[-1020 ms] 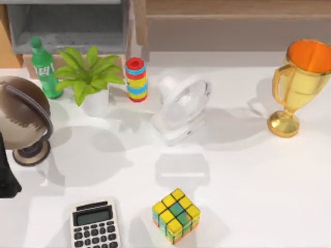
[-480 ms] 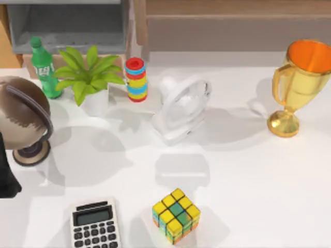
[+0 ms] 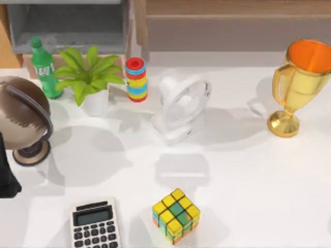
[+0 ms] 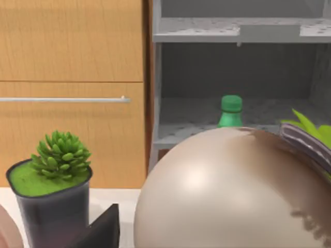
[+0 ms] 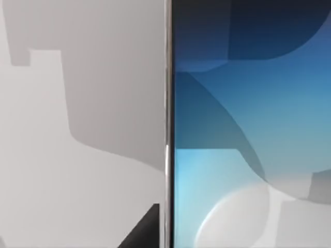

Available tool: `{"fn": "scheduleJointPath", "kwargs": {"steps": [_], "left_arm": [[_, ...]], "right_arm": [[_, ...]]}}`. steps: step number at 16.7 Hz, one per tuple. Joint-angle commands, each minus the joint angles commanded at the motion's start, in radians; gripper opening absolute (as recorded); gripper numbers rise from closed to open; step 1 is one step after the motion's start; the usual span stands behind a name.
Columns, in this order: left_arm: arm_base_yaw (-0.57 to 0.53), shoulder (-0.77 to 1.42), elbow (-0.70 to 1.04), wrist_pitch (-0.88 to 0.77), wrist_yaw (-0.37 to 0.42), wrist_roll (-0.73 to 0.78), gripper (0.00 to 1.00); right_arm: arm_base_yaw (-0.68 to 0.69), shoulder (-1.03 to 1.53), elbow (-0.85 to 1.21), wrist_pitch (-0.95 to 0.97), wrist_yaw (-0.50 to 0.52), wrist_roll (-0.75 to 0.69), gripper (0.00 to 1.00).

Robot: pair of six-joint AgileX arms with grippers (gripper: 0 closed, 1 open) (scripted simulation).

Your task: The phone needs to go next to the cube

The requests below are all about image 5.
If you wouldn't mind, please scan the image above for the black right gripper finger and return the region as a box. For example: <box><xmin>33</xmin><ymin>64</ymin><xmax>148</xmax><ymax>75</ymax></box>
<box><xmin>116</xmin><ymin>203</ymin><xmax>161</xmax><ymax>248</ymax></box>

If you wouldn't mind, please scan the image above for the smartphone with blue screen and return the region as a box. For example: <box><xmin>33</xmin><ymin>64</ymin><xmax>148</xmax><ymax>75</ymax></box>
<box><xmin>164</xmin><ymin>0</ymin><xmax>331</xmax><ymax>248</ymax></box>

